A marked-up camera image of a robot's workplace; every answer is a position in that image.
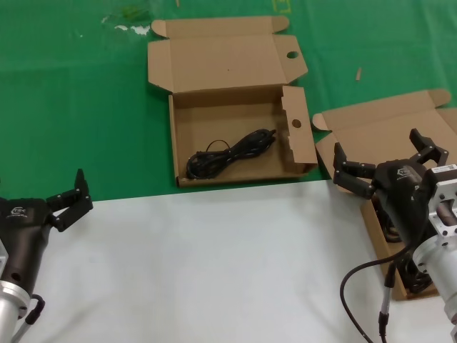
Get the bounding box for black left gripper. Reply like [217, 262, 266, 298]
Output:
[0, 168, 94, 292]

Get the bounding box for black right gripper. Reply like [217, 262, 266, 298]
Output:
[331, 127, 450, 247]

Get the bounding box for open cardboard box with holes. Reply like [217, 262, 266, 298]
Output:
[147, 16, 319, 188]

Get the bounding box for green mat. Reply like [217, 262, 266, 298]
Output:
[0, 0, 457, 212]

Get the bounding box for white tape scraps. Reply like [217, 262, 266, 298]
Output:
[101, 16, 151, 36]

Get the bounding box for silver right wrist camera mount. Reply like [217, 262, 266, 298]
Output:
[426, 163, 457, 239]

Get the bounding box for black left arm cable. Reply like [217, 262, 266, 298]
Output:
[14, 293, 46, 340]

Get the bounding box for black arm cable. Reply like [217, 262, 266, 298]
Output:
[14, 293, 46, 340]
[339, 241, 418, 343]

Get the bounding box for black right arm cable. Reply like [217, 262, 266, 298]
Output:
[339, 241, 418, 343]

